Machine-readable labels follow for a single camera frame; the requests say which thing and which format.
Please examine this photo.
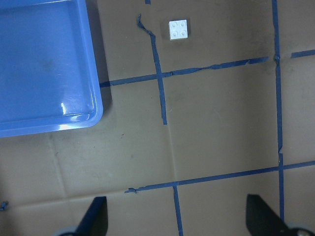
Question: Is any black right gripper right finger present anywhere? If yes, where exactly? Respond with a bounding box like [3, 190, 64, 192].
[246, 194, 314, 236]

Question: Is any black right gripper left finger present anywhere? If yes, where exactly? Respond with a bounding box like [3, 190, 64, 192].
[74, 196, 108, 236]

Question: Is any white building block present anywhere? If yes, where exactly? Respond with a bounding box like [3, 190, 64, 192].
[168, 20, 188, 40]

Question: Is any blue plastic tray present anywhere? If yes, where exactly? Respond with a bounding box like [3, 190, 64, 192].
[0, 0, 103, 138]

